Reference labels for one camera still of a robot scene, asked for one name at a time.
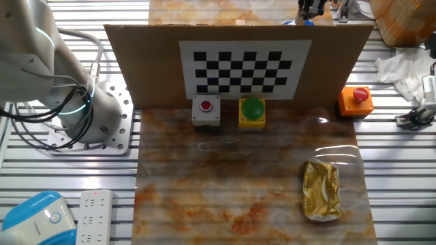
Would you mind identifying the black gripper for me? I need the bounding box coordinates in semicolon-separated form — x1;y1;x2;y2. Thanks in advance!
294;0;328;25

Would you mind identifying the blue tissue pack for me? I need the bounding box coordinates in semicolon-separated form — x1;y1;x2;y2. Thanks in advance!
283;19;315;27

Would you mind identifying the checkerboard calibration sheet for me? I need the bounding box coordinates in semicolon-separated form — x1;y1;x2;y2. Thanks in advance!
178;39;313;101

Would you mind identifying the orange box red emergency button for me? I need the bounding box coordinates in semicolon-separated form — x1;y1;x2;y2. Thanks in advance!
337;86;375;119

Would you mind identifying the crumpled white tissue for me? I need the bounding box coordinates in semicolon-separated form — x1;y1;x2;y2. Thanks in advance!
374;46;436;103

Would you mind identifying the yellow box green mushroom button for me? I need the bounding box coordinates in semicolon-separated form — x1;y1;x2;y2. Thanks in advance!
237;97;266;132

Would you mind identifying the grey box red push button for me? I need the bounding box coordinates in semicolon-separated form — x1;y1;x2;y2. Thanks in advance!
191;94;221;133

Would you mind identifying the gold foil packet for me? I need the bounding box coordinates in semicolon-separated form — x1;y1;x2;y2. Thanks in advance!
302;159;342;223

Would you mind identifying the marble pattern table mat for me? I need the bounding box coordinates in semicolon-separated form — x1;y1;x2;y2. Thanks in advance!
131;0;378;245

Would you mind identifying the white power strip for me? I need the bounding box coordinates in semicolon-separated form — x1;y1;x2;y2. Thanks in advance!
75;189;114;245

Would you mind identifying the blue and white device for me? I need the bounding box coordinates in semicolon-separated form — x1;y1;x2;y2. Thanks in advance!
0;190;78;245

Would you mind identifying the upright metal bracket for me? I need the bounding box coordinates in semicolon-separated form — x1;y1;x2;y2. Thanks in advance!
335;0;354;24

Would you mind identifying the metal camera mount clamp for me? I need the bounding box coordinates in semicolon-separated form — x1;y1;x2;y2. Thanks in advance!
394;103;436;131

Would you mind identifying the brown cardboard wall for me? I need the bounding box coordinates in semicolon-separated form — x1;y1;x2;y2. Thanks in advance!
104;23;375;110

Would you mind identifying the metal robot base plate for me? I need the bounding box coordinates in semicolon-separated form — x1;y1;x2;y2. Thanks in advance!
46;81;134;157

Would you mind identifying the thick grey robot cable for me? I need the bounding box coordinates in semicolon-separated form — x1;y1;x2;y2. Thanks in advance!
57;27;105;84

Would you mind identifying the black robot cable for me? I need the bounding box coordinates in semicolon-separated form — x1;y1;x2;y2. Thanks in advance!
0;84;97;151

